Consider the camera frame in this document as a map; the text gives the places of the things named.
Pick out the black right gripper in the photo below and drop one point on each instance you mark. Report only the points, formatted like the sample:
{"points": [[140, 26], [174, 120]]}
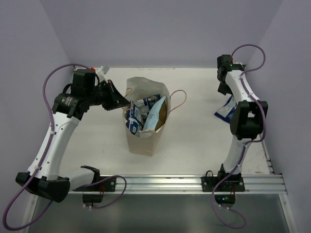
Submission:
{"points": [[224, 88]]}

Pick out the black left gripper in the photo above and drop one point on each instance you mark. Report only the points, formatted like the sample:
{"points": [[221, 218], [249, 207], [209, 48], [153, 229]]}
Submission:
{"points": [[109, 94]]}

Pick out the blue white snack bag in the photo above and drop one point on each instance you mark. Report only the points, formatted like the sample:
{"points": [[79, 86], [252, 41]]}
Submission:
{"points": [[226, 112], [137, 114]]}

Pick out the brown paper bag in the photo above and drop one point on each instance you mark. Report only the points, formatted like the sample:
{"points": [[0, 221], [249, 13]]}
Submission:
{"points": [[138, 88]]}

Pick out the light blue snack bag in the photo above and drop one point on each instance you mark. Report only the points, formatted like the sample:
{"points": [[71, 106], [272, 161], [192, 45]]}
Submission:
{"points": [[156, 118]]}

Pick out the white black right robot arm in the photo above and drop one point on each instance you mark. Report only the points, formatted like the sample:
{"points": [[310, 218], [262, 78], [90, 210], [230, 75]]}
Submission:
{"points": [[247, 122]]}

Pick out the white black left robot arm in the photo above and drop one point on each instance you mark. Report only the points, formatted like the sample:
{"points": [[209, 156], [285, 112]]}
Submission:
{"points": [[42, 177]]}

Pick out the black left controller box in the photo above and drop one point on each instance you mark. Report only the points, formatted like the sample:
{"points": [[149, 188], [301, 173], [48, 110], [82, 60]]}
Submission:
{"points": [[91, 199]]}

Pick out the black controller box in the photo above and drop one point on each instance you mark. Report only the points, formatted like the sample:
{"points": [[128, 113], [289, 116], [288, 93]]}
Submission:
{"points": [[225, 200], [91, 199]]}

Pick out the black right controller box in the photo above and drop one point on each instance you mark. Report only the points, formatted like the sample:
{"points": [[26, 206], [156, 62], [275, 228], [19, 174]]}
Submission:
{"points": [[225, 200]]}

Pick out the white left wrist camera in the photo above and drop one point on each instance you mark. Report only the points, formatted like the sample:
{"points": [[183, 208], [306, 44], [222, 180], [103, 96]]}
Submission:
{"points": [[101, 72]]}

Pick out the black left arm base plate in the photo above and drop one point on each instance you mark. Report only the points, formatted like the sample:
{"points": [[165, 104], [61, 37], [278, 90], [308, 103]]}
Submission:
{"points": [[107, 184]]}

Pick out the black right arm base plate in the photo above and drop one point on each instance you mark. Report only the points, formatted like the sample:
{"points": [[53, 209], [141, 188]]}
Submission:
{"points": [[233, 183]]}

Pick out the aluminium front rail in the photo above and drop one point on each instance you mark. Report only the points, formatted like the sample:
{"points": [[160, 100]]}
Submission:
{"points": [[192, 184]]}

